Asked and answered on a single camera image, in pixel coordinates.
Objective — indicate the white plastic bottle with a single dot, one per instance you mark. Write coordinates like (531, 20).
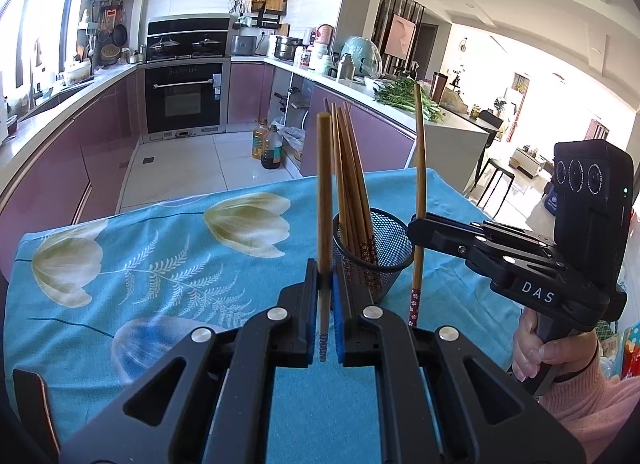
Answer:
(312, 56)

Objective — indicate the person's right forearm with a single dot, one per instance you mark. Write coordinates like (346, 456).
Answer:
(595, 409)

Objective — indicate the person's right hand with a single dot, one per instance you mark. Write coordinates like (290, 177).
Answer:
(565, 356)

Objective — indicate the black round stool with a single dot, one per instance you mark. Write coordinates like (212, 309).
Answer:
(495, 166)

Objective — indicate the pink base cabinet run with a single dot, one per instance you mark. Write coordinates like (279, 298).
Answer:
(75, 154)
(380, 139)

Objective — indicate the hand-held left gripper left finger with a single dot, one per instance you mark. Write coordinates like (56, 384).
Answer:
(312, 314)

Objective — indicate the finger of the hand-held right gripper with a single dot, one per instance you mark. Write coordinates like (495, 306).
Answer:
(495, 264)
(465, 230)

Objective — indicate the black range hood stove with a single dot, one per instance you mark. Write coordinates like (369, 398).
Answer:
(187, 25)

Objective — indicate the kitchen window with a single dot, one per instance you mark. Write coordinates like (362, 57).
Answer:
(35, 19)

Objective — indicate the black built-in oven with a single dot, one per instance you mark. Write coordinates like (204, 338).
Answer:
(182, 99)

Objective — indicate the steel vacuum flask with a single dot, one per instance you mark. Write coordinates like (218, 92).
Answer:
(345, 69)

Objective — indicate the black mesh utensil holder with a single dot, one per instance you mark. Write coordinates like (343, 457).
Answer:
(392, 254)

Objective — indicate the yellow cooking oil bottle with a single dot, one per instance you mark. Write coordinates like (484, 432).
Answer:
(259, 141)

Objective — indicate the blue shopping bag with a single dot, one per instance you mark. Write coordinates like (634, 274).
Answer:
(550, 203)

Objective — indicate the dark soy sauce bottle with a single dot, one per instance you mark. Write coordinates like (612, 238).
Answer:
(272, 149)

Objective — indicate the bunch of green vegetables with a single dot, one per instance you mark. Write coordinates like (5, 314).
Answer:
(400, 96)

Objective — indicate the dark smartphone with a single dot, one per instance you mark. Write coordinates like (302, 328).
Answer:
(35, 404)

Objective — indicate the black pot with glass lid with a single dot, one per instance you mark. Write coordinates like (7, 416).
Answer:
(206, 46)
(164, 47)

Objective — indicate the brown travel tumbler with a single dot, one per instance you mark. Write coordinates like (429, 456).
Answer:
(439, 88)

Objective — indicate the dark dining table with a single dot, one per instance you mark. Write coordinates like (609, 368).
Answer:
(475, 121)

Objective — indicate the pink framed painting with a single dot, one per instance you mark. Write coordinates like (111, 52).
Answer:
(399, 36)

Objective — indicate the wooden cutting board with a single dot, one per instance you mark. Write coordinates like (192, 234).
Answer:
(275, 1)

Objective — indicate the white casserole pot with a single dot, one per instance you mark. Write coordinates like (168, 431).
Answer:
(77, 74)

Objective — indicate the stainless steel stockpot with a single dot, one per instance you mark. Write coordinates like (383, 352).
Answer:
(288, 49)

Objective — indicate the black wall rack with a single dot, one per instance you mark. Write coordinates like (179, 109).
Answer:
(260, 19)

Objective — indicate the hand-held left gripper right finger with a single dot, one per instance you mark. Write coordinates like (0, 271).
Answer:
(338, 314)

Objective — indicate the red patterned box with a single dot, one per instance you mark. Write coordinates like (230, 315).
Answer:
(630, 351)

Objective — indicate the steel sink faucet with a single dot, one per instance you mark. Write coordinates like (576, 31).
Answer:
(36, 69)

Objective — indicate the floral-tip wooden chopstick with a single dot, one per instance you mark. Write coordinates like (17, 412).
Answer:
(324, 194)
(420, 154)

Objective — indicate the white low table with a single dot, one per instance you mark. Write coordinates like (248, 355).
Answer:
(530, 161)

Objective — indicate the blue floral tablecloth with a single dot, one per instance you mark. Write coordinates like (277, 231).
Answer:
(175, 254)

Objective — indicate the hanging black frying pan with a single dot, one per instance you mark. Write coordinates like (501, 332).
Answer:
(119, 35)

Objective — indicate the mint green kitchen appliance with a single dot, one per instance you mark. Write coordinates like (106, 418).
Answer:
(360, 56)

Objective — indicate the bunch of wooden chopsticks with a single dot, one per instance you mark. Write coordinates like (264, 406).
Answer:
(350, 184)

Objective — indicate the pink electric kettle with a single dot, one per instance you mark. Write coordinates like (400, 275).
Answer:
(324, 35)

